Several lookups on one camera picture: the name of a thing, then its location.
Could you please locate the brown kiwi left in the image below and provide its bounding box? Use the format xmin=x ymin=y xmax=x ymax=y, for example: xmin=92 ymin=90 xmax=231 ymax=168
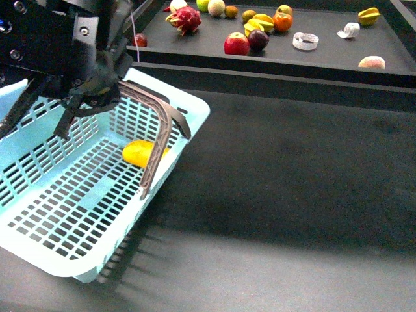
xmin=224 ymin=5 xmax=239 ymax=19

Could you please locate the yellow mango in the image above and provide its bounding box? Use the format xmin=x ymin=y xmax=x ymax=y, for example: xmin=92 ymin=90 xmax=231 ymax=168
xmin=122 ymin=140 xmax=155 ymax=168

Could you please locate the white pink fruit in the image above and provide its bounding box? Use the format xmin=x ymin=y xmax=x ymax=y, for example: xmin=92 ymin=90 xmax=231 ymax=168
xmin=169 ymin=0 xmax=188 ymax=13

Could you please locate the orange persimmon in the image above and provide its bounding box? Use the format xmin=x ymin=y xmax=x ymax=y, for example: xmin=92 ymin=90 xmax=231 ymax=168
xmin=272 ymin=13 xmax=293 ymax=33

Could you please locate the pale peach back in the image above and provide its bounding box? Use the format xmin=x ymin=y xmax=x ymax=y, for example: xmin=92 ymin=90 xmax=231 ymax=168
xmin=207 ymin=0 xmax=226 ymax=17

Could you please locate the yellow starfruit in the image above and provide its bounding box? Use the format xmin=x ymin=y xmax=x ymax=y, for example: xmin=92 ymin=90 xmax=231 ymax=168
xmin=244 ymin=14 xmax=274 ymax=37
xmin=357 ymin=7 xmax=381 ymax=26

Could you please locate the brown kiwi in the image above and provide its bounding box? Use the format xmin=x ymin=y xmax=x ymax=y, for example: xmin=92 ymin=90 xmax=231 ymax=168
xmin=242 ymin=10 xmax=257 ymax=23
xmin=224 ymin=5 xmax=239 ymax=19

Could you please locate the dark purple plum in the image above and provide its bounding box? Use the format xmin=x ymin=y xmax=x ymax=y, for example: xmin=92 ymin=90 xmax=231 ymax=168
xmin=248 ymin=29 xmax=269 ymax=51

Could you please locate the red dragon fruit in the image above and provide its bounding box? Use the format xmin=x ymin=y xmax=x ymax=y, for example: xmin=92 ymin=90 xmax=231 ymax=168
xmin=165 ymin=6 xmax=202 ymax=36

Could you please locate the white tape ring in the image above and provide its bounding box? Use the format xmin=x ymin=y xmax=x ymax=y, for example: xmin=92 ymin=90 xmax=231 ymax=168
xmin=292 ymin=32 xmax=320 ymax=52

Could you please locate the small dark red plum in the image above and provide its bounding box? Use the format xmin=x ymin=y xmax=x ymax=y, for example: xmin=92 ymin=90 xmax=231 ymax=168
xmin=132 ymin=33 xmax=148 ymax=47

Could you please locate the light blue plastic basket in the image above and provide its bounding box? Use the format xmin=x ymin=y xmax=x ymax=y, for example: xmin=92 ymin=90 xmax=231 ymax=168
xmin=0 ymin=67 xmax=211 ymax=284

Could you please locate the pink peach front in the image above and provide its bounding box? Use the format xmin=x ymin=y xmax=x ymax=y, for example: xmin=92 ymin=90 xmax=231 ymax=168
xmin=358 ymin=55 xmax=385 ymax=70

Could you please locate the brown kiwi right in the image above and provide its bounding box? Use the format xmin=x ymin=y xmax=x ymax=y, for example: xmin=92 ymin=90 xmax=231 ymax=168
xmin=242 ymin=10 xmax=257 ymax=23

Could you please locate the yellow starfruit centre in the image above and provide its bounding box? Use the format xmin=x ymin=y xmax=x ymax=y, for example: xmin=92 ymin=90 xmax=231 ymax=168
xmin=244 ymin=14 xmax=274 ymax=37

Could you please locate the red apple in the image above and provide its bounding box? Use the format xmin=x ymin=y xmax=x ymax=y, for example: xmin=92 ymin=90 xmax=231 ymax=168
xmin=224 ymin=32 xmax=250 ymax=56

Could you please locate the grey basket handle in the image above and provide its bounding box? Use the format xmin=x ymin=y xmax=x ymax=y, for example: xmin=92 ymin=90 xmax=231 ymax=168
xmin=118 ymin=81 xmax=192 ymax=200

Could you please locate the green apple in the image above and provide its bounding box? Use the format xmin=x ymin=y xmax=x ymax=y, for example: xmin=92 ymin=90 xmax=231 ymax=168
xmin=196 ymin=0 xmax=209 ymax=12

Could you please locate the black fruit display tray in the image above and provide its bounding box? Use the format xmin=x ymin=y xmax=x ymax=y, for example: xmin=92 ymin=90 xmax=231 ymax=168
xmin=128 ymin=1 xmax=415 ymax=86

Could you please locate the yellow starfruit right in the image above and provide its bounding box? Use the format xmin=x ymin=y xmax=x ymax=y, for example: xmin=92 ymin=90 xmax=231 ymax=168
xmin=357 ymin=7 xmax=381 ymax=26

